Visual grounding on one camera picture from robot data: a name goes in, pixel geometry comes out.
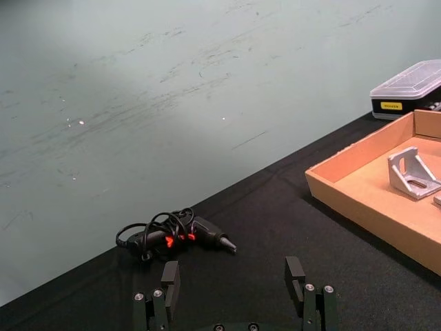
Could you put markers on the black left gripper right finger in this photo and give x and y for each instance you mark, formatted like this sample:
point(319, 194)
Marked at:
point(303, 293)

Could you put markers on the small grey metal piece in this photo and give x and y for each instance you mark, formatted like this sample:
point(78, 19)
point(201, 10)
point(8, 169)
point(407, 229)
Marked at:
point(437, 199)

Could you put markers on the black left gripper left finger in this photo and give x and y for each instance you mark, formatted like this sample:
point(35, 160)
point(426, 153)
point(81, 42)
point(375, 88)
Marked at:
point(171, 282)

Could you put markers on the grey metal corner bracket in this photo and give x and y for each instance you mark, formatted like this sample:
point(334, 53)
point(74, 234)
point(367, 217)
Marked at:
point(411, 174)

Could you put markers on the clear plastic case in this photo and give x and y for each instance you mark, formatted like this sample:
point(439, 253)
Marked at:
point(403, 93)

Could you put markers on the black table cloth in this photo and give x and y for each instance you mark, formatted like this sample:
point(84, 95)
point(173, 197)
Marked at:
point(262, 248)

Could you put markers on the shallow brown cardboard tray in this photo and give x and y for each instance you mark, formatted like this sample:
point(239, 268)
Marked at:
point(365, 186)

